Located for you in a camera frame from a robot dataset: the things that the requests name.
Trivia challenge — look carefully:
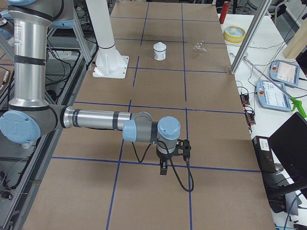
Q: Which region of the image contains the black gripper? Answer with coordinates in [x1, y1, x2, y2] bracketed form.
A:
[156, 150, 169, 175]

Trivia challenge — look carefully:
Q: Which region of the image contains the clear glass funnel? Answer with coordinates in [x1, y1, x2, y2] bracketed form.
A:
[194, 40, 207, 53]

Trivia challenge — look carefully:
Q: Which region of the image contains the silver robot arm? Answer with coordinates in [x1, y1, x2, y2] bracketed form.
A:
[0, 0, 180, 175]

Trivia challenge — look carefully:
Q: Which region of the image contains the white enamel cup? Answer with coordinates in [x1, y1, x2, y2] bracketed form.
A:
[153, 42, 167, 61]

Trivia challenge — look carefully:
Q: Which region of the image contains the lower orange circuit board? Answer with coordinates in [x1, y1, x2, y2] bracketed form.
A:
[245, 110, 256, 126]

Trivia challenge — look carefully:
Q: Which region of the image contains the orange circuit board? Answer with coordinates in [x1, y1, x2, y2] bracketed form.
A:
[240, 93, 250, 106]
[245, 110, 256, 126]

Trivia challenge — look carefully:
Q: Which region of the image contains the black computer box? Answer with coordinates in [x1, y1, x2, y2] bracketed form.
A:
[252, 136, 278, 174]

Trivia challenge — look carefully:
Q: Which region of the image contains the upper orange circuit board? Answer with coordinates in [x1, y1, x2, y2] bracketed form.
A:
[240, 93, 250, 106]

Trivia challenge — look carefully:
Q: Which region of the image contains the near teach pendant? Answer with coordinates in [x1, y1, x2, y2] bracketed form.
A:
[256, 80, 292, 112]

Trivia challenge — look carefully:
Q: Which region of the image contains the teach pendant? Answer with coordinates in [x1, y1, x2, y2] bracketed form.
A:
[256, 80, 292, 112]
[270, 60, 300, 87]

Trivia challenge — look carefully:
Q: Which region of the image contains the black monitor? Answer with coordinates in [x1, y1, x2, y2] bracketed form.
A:
[269, 112, 307, 182]

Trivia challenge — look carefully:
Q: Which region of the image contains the yellow tape roll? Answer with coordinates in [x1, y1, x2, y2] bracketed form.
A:
[224, 25, 246, 43]

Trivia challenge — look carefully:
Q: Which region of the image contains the far teach pendant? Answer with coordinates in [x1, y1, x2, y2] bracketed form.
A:
[270, 60, 300, 87]

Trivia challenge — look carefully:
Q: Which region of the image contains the red bottle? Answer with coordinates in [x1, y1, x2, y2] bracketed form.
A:
[219, 1, 230, 24]

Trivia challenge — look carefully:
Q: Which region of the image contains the wooden beam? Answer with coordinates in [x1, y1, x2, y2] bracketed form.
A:
[283, 22, 307, 59]

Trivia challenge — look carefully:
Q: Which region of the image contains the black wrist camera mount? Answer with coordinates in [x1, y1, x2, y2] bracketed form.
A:
[173, 139, 191, 161]

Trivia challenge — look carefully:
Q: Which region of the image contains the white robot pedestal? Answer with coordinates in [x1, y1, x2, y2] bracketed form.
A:
[86, 0, 129, 79]

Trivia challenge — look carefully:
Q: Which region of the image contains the aluminium frame post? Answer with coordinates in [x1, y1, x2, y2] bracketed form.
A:
[230, 0, 272, 74]

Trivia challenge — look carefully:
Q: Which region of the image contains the green handled air gun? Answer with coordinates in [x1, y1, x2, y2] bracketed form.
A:
[243, 56, 307, 118]

